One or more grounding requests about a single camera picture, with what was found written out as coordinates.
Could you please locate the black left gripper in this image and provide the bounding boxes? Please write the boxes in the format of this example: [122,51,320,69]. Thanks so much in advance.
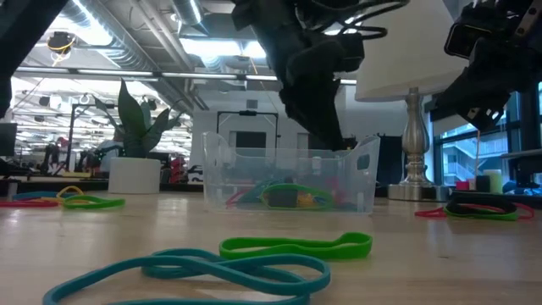
[231,0,346,152]

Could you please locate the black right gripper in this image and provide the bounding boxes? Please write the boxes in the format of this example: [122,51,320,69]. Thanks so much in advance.
[431,0,542,131]

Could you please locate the wide black rubber band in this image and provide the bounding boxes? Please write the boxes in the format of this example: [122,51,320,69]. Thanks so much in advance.
[443,198,519,217]
[267,188,298,209]

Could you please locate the teal rubber band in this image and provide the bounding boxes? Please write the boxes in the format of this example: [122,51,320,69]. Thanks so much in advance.
[11,191,69,201]
[41,256,312,305]
[243,180,280,204]

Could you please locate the clear plastic bin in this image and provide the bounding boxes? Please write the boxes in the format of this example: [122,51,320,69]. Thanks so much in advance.
[202,131,382,216]

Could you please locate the white shade silver table lamp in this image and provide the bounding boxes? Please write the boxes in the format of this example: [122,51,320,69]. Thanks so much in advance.
[354,0,469,202]

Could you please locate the pale green container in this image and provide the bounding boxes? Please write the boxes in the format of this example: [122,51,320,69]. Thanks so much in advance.
[484,169,504,195]

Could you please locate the linear ceiling light bar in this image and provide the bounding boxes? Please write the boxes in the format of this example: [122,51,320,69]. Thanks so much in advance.
[12,66,359,86]

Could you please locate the snake plant in white pot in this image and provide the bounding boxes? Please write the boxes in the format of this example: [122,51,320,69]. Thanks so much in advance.
[93,79,184,196]

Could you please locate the dark background monitor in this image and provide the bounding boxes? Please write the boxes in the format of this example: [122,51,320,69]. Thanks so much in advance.
[0,122,19,158]

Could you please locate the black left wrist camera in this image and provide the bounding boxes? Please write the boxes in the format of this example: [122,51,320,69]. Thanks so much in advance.
[336,32,366,74]

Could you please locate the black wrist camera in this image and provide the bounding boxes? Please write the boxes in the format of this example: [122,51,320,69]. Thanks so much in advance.
[444,3,484,59]
[336,32,366,74]

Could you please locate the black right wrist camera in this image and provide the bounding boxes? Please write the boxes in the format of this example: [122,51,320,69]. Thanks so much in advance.
[444,3,484,59]

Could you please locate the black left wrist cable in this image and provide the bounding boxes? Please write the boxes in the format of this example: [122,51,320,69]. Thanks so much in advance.
[296,0,411,42]

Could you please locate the black extrusion table frame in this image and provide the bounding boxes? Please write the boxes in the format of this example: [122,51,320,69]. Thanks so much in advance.
[0,177,542,209]

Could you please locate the black background rig frame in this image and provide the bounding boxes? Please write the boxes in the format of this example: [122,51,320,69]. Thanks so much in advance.
[66,103,122,171]

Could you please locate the ceiling cord reel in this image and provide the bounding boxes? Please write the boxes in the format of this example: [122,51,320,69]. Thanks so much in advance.
[46,30,78,68]

